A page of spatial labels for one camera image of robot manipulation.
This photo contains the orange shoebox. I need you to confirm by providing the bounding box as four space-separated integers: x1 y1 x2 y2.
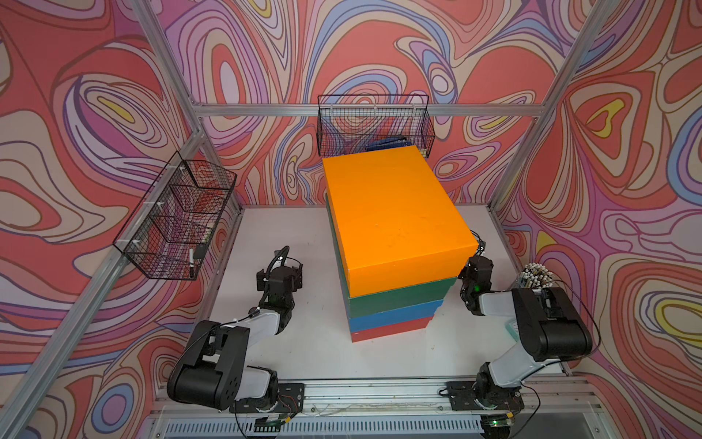
323 146 478 298

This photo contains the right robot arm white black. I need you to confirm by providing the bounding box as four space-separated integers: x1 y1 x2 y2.
458 255 594 408

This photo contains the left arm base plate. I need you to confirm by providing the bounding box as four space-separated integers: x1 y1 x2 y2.
230 382 305 414

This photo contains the green shoebox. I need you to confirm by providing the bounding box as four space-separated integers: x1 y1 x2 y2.
325 201 456 326

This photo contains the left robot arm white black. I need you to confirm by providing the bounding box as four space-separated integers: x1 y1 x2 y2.
166 245 303 412

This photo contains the blue tool in basket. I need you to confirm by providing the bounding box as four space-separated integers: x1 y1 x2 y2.
366 136 412 152

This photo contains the black wire basket back wall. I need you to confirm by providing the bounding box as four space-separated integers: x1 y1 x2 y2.
316 91 435 158

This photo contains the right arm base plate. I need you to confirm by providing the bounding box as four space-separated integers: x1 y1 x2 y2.
438 380 525 413

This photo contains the red shoebox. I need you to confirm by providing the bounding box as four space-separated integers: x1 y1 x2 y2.
351 318 433 343

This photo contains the small teal clock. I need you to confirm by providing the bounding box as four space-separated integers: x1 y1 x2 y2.
506 320 519 340

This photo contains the cup of pencils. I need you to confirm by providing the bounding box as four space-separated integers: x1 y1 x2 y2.
517 263 555 289

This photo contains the black wire basket left wall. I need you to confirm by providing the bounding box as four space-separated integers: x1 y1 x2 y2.
113 152 237 281

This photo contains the aluminium front rail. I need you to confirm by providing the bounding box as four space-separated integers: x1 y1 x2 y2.
140 375 617 438

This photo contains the black wire basket wall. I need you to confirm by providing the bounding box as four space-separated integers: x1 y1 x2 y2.
113 152 237 281
316 91 435 158

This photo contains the blue shoebox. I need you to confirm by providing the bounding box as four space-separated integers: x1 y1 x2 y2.
348 299 444 333

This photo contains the marker pen in basket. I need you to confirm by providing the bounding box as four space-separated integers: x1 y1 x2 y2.
188 247 196 279

